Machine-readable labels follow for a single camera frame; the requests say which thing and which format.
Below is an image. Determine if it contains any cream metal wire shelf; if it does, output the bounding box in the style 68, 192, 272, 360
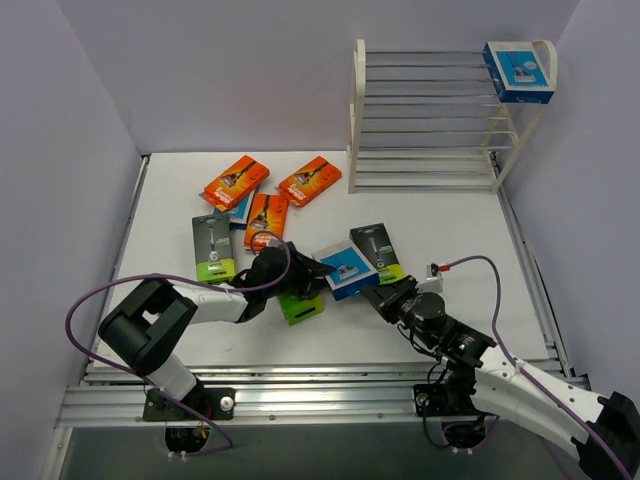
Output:
347, 39, 549, 193

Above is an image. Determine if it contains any black green razor box centre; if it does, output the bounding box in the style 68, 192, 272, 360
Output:
278, 294, 324, 326

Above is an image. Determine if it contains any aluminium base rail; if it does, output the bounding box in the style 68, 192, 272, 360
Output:
54, 363, 591, 429

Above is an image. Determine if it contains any black green razor box right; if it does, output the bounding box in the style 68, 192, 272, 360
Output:
349, 223, 404, 284

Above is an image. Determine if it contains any orange Gillette razor box middle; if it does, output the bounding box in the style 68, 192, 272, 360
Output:
244, 193, 289, 251

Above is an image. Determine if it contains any black green razor box left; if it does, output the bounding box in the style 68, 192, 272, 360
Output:
191, 213, 236, 284

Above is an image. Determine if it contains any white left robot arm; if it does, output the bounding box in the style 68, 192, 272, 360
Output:
98, 242, 336, 419

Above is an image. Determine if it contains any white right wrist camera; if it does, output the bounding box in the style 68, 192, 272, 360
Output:
417, 263, 444, 294

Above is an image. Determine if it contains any orange gillette razor box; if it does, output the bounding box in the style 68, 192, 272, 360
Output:
244, 193, 289, 251
202, 155, 270, 212
278, 156, 342, 207

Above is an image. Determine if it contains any orange Gillette razor box left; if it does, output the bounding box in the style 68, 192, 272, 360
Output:
202, 155, 270, 212

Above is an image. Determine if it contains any blue white Harry's razor box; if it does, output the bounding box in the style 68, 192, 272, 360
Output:
312, 239, 380, 301

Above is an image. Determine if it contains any orange Gillette razor box right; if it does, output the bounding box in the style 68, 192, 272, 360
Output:
278, 156, 342, 207

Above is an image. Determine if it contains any black green razor box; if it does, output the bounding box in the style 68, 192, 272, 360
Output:
191, 213, 236, 284
349, 223, 404, 284
278, 294, 324, 326

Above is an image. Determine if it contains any blue razor box under orange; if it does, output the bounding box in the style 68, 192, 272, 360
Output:
214, 190, 256, 230

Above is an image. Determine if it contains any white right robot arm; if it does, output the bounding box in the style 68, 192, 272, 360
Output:
361, 276, 639, 479

